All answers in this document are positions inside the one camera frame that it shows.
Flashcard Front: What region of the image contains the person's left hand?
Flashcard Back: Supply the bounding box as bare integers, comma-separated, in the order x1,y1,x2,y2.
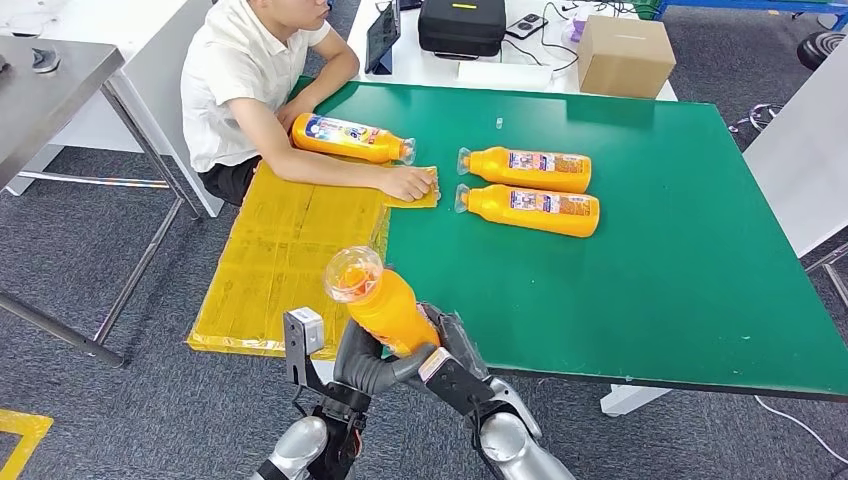
274,98,313,134

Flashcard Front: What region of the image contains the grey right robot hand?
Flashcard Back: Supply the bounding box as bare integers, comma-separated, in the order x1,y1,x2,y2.
418,302,493,384

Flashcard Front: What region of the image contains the person's right hand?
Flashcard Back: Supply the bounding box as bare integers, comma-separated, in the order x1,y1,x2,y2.
378,165,440,203

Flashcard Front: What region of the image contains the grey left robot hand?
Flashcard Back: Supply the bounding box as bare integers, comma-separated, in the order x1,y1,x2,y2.
332,319,439,398

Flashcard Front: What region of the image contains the orange detergent bottle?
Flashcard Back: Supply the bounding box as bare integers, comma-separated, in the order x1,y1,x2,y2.
454,184,601,239
323,246,442,359
457,146,593,195
291,112,417,166

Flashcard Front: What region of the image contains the person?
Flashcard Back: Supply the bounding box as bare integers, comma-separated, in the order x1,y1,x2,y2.
180,0,440,207

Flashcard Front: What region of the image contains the black tablet on stand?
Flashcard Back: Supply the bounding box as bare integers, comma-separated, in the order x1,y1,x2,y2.
363,0,403,75

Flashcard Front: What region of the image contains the yellow taped cardboard sheet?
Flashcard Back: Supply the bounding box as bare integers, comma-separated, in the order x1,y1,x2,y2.
185,162,442,360

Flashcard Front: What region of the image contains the black carrying case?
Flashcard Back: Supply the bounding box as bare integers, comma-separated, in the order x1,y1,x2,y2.
417,0,508,60

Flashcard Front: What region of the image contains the stainless steel table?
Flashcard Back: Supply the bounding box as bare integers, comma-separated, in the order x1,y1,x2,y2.
0,34,203,369

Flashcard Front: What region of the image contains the brown cardboard box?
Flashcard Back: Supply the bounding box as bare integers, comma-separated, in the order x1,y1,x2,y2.
577,14,678,101

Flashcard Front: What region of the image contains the small grey metal object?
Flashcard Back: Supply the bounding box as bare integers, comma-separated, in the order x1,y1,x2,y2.
31,46,63,74

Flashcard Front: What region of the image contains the green plastic crate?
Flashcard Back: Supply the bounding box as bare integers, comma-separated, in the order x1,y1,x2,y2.
616,0,664,21

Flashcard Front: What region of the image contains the yellow floor tape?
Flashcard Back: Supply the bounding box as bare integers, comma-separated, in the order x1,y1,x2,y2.
0,410,54,480

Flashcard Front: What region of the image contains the blue metal shelving rack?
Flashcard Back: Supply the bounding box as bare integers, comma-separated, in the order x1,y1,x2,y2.
652,0,848,16

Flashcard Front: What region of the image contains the white board panel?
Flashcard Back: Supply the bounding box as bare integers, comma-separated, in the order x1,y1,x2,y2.
741,36,848,260

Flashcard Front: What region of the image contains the black round stool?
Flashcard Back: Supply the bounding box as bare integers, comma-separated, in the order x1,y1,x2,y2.
794,31,848,73

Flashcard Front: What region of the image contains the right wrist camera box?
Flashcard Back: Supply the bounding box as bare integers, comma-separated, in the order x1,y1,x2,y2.
417,347,497,417

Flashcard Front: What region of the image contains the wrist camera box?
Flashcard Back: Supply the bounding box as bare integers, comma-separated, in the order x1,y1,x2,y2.
417,347,497,417
283,306,327,389

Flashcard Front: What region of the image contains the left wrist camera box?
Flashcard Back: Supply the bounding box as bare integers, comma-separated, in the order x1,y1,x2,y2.
283,306,327,389

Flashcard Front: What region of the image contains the black cable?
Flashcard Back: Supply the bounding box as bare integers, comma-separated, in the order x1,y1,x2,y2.
500,1,581,73

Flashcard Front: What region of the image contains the white cable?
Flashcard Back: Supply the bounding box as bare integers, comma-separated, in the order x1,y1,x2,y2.
753,396,848,468

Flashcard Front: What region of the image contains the coiled wire bundle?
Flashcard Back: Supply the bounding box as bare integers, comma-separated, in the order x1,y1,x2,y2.
725,102,784,136

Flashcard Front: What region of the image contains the grey metal frame leg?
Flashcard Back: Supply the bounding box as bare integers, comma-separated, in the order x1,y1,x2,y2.
803,241,848,314

